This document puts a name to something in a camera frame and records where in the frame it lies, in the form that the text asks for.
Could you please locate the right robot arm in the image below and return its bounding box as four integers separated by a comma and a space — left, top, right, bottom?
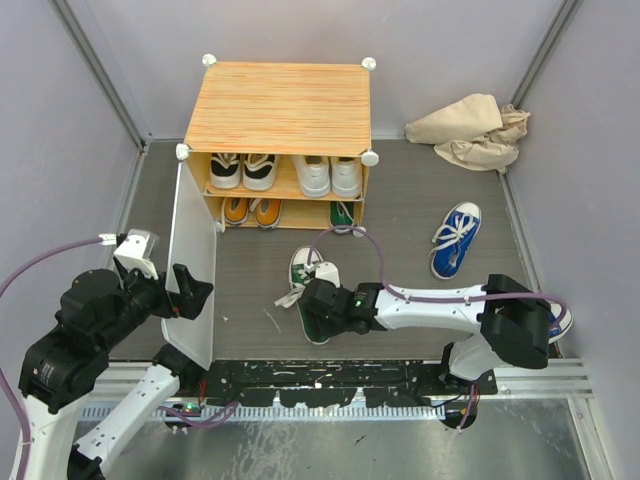
296, 274, 573, 394

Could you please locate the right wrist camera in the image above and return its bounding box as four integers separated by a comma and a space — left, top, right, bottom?
305, 261, 341, 288

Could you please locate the black white sneaker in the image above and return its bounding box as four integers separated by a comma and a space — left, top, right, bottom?
210, 153, 241, 189
243, 154, 279, 191

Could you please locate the blue sneaker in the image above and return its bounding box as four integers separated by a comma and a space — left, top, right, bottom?
430, 202, 482, 280
549, 301, 573, 344

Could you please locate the white cable tray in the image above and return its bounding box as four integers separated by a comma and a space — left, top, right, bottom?
80, 402, 446, 423

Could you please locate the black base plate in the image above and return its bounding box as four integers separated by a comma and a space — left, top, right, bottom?
184, 360, 470, 408

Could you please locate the beige cloth bag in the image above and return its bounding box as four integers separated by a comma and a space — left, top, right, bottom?
405, 93, 531, 174

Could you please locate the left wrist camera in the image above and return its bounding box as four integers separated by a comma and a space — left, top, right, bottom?
114, 229, 159, 280

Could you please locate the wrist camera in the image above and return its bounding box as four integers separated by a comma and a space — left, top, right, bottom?
305, 261, 341, 288
114, 229, 159, 280

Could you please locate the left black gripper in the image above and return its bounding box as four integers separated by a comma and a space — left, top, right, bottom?
100, 258, 213, 348

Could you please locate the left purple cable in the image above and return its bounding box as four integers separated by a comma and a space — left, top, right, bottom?
0, 232, 119, 480

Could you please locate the orange sneaker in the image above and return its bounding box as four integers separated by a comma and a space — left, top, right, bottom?
249, 198, 282, 230
216, 197, 251, 233

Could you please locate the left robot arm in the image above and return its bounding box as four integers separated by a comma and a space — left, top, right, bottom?
11, 264, 213, 479

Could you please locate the green sneaker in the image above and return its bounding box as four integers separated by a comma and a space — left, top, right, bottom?
330, 201, 356, 234
274, 246, 329, 345

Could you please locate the wooden shoe cabinet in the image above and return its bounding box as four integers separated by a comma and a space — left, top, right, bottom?
176, 54, 379, 230

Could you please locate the white cabinet door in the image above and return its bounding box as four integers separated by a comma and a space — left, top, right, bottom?
162, 162, 217, 370

